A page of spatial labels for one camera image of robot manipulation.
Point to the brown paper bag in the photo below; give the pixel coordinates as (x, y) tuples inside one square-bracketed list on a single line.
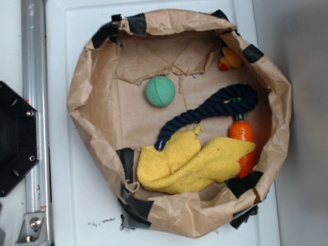
[(108, 105)]

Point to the green dimpled ball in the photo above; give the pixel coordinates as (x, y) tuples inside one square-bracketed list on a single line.
[(160, 91)]

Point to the yellow terry cloth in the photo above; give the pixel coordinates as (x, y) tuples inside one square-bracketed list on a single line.
[(184, 165)]

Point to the orange toy carrot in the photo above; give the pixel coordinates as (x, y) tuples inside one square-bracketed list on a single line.
[(242, 130)]

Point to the yellow rubber duck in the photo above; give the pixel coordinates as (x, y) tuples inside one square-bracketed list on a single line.
[(229, 59)]

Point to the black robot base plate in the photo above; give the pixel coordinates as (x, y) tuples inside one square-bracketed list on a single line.
[(19, 150)]

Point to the aluminium frame rail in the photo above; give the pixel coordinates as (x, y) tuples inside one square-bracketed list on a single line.
[(34, 58)]

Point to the metal corner bracket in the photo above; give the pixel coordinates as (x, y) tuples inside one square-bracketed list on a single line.
[(34, 230)]

